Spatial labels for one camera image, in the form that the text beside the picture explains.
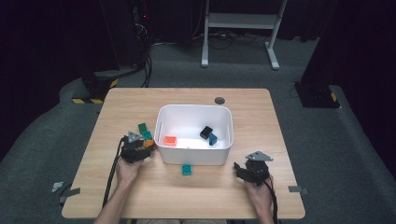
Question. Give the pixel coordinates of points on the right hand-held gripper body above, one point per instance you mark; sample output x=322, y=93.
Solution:
x=257, y=171

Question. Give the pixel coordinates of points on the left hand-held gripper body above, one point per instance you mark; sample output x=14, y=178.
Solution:
x=132, y=149

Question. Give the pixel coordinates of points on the small teal toy brick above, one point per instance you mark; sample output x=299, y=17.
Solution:
x=148, y=135

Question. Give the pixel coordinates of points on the green toy brick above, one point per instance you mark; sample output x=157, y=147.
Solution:
x=142, y=128

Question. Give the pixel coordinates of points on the light orange toy brick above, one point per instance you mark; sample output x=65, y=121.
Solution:
x=170, y=141

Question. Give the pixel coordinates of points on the dark blue sloped toy brick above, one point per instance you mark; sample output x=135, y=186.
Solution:
x=213, y=139

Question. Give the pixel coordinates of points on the black toy brick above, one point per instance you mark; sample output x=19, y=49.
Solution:
x=206, y=132

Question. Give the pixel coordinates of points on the white plastic bin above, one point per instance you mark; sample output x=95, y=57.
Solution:
x=194, y=124

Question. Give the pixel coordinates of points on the person's left hand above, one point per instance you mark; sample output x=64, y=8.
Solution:
x=127, y=172

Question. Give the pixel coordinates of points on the person's right hand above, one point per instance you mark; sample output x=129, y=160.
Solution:
x=260, y=196

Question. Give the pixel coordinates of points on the grey tape strip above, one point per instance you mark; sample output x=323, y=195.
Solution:
x=69, y=194
x=298, y=189

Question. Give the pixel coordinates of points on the grey table grommet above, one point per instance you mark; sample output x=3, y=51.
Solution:
x=219, y=100

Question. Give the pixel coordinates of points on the black stand base striped edge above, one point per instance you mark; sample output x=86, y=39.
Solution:
x=98, y=87

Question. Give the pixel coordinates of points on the crumpled grey tape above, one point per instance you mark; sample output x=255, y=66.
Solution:
x=57, y=186

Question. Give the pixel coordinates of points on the white metal table frame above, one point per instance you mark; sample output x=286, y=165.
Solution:
x=239, y=21

